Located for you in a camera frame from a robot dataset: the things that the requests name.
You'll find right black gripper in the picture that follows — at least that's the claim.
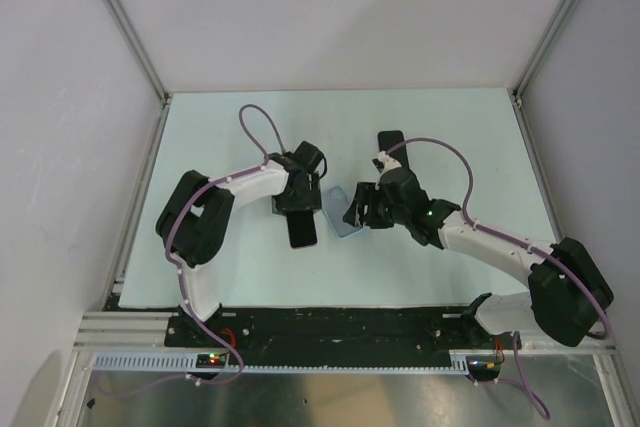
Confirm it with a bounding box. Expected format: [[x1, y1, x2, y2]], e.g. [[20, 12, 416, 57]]
[[343, 182, 409, 229]]

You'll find light blue phone case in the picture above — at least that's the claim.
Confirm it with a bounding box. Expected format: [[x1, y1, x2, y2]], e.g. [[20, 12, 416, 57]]
[[322, 186, 362, 239]]

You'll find dark phone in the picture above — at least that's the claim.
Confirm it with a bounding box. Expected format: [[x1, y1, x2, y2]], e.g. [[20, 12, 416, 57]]
[[272, 197, 318, 249]]

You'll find black smartphone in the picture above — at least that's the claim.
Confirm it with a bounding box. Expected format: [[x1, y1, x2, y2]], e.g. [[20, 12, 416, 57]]
[[378, 130, 412, 167]]

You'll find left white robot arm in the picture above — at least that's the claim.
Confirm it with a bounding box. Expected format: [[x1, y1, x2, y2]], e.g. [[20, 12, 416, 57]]
[[155, 155, 322, 346]]

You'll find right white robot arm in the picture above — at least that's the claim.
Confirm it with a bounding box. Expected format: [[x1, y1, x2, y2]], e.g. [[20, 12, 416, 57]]
[[343, 168, 613, 348]]

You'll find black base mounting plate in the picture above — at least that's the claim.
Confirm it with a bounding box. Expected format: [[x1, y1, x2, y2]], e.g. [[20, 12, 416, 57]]
[[170, 307, 513, 366]]

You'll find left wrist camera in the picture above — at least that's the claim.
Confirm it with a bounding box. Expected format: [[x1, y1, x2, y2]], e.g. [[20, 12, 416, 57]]
[[292, 141, 328, 179]]

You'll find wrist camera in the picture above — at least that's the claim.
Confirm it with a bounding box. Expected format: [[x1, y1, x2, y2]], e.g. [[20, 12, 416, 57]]
[[292, 141, 328, 179], [372, 151, 402, 184]]

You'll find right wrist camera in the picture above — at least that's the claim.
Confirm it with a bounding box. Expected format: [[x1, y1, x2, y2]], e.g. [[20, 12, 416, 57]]
[[372, 151, 402, 184]]

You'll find white slotted cable duct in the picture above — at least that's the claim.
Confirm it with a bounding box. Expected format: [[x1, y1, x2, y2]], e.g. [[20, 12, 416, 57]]
[[93, 352, 496, 375]]

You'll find aluminium front rail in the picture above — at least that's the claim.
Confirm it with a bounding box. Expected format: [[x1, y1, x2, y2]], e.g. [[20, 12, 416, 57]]
[[74, 312, 617, 353]]

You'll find right aluminium frame post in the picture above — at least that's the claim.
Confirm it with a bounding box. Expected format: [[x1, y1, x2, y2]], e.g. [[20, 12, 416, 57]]
[[512, 0, 609, 101]]

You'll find aluminium frame post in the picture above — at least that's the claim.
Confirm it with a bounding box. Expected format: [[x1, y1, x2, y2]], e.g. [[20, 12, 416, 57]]
[[102, 0, 170, 106], [512, 0, 609, 101]]

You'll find left aluminium frame post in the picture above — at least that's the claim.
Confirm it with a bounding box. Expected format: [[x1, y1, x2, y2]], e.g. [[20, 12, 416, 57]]
[[102, 0, 170, 106]]

